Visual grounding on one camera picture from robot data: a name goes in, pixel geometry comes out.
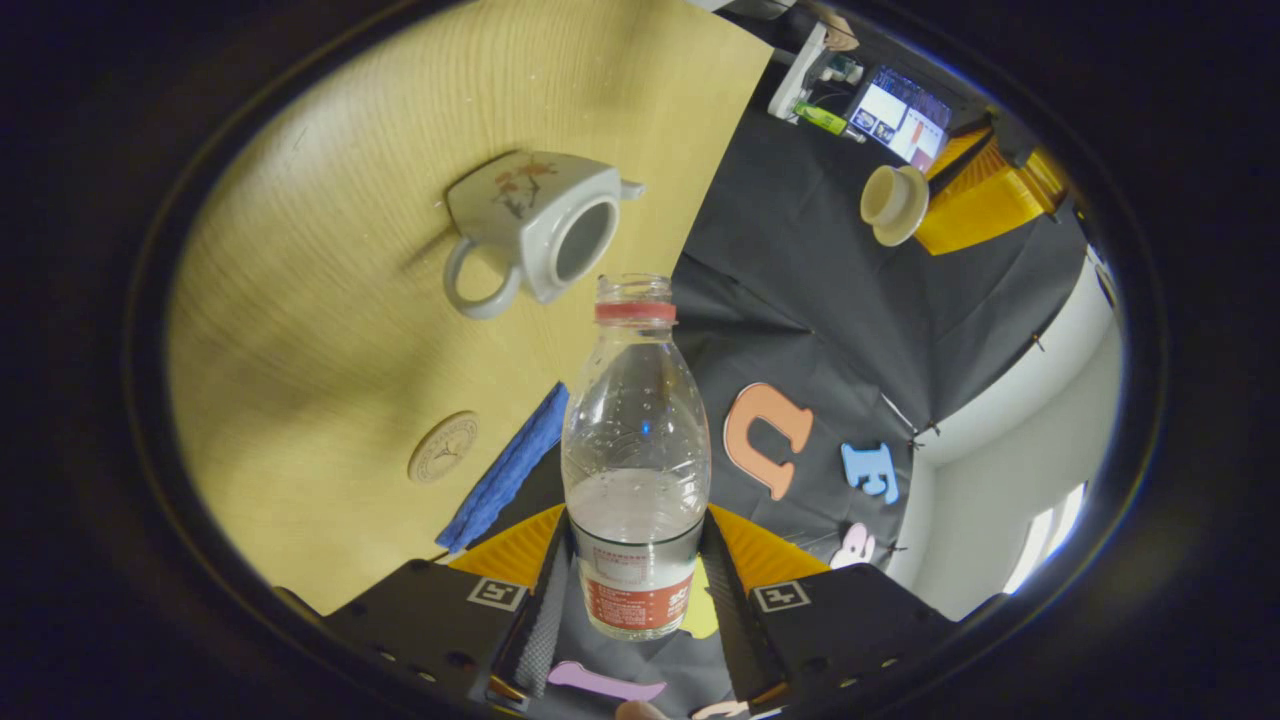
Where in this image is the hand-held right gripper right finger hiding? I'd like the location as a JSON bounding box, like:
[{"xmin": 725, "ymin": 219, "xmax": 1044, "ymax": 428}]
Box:
[{"xmin": 698, "ymin": 503, "xmax": 959, "ymax": 717}]

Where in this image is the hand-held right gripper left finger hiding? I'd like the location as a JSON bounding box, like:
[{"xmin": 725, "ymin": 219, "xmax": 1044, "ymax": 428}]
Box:
[{"xmin": 320, "ymin": 503, "xmax": 573, "ymax": 714}]

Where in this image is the clear plastic water bottle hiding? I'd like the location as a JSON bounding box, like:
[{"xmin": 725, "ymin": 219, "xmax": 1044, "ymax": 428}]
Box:
[{"xmin": 560, "ymin": 274, "xmax": 713, "ymax": 642}]

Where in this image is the round brown coaster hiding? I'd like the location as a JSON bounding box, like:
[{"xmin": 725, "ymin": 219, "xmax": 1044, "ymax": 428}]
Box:
[{"xmin": 407, "ymin": 410, "xmax": 482, "ymax": 487}]

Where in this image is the white flower print teacup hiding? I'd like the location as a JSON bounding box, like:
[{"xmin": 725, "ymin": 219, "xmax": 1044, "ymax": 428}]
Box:
[{"xmin": 442, "ymin": 149, "xmax": 647, "ymax": 322}]

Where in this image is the green drink bottle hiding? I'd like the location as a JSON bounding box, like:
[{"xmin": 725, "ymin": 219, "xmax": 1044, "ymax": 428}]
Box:
[{"xmin": 792, "ymin": 99, "xmax": 850, "ymax": 137}]

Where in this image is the computer monitor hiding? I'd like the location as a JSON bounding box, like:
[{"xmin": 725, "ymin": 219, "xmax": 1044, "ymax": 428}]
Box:
[{"xmin": 844, "ymin": 64, "xmax": 954, "ymax": 174}]

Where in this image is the blue towel cloth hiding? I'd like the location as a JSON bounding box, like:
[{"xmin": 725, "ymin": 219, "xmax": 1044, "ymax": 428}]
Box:
[{"xmin": 434, "ymin": 381, "xmax": 570, "ymax": 557}]

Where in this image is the white side table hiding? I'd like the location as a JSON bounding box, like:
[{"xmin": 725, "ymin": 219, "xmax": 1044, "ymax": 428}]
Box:
[{"xmin": 767, "ymin": 21, "xmax": 832, "ymax": 122}]

